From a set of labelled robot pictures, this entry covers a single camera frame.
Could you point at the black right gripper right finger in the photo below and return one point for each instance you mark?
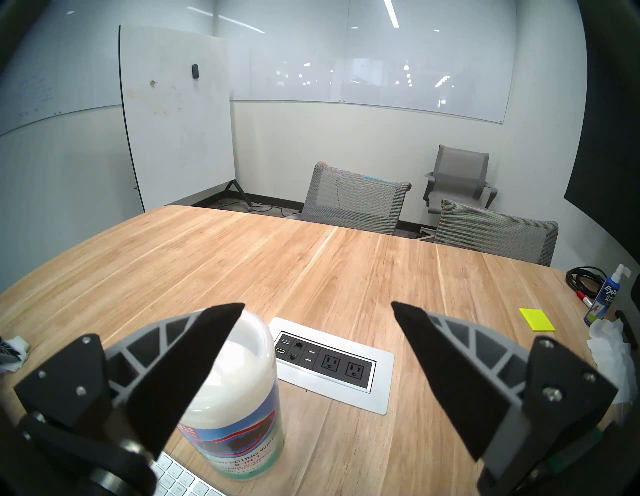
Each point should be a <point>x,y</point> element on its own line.
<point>480,390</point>

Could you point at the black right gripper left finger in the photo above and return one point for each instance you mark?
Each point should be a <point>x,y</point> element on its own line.
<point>150,380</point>

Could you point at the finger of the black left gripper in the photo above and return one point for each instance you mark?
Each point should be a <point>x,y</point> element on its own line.
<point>6,348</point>

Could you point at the white disinfecting wipe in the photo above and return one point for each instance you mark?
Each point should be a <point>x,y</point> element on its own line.
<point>20,352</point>

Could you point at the disinfecting wipes canister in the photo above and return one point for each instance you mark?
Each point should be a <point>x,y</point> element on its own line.
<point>240,400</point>

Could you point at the yellow sticky note pad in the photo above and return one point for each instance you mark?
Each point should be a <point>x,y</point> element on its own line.
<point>536,320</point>

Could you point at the white keyboard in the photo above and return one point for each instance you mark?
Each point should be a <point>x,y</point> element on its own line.
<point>182,480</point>

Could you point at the crumpled white tissue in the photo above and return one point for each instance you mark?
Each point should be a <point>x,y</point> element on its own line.
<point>610,355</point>

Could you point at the red marker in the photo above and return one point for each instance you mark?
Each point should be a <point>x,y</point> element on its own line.
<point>584,298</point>

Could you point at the table power outlet panel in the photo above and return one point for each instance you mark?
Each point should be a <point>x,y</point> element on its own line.
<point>332,360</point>

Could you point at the whiteboard cleaner spray bottle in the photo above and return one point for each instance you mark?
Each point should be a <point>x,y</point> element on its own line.
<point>605,297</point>

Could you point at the low grey mesh chair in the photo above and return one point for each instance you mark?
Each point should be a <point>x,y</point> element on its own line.
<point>495,232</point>

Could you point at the black remote control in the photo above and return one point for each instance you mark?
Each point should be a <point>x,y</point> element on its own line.
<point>629,327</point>

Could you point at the grey armrest chair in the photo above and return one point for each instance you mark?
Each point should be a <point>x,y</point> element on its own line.
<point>460,167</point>

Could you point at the wide grey mesh chair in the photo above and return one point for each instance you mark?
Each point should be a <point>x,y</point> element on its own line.
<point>355,197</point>

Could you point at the mobile whiteboard on stand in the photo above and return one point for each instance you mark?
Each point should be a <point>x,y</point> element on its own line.
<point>175,120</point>

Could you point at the written-on wall whiteboard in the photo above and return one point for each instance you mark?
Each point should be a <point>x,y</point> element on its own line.
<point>55,65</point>

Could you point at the black wall screen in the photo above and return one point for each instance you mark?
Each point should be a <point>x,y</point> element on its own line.
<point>610,125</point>

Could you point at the glass wall whiteboard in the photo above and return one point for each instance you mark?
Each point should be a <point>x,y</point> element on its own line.
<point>375,55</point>

